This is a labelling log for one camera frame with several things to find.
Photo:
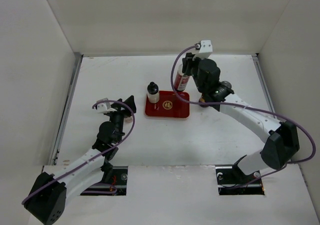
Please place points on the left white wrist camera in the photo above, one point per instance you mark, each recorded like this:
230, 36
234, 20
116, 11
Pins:
104, 106

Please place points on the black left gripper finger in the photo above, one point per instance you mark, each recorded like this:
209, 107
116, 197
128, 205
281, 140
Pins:
130, 102
114, 105

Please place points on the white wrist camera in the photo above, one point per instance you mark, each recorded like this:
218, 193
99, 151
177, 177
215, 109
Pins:
204, 49
104, 106

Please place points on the grinder jar dark lid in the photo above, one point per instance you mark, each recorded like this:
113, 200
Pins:
227, 84

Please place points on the red lacquer tray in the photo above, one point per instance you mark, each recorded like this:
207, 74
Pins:
168, 106

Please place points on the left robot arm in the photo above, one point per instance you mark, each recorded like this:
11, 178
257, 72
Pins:
51, 193

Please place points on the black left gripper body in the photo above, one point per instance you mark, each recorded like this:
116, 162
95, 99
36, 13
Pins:
118, 116

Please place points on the red label tall bottle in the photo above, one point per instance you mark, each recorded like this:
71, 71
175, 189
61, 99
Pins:
181, 80

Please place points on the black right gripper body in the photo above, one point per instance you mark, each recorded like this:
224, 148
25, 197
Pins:
194, 67

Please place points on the small jar white lid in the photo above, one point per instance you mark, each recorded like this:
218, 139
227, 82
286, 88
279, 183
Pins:
128, 120

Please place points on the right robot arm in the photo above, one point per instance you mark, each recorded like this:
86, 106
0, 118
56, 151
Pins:
280, 138

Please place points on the amber orange label bottle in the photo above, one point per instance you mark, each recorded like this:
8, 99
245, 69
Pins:
202, 102

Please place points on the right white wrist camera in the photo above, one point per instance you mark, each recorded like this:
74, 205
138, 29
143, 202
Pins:
204, 49

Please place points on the white bottle black cap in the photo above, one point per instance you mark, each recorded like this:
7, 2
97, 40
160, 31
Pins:
153, 93

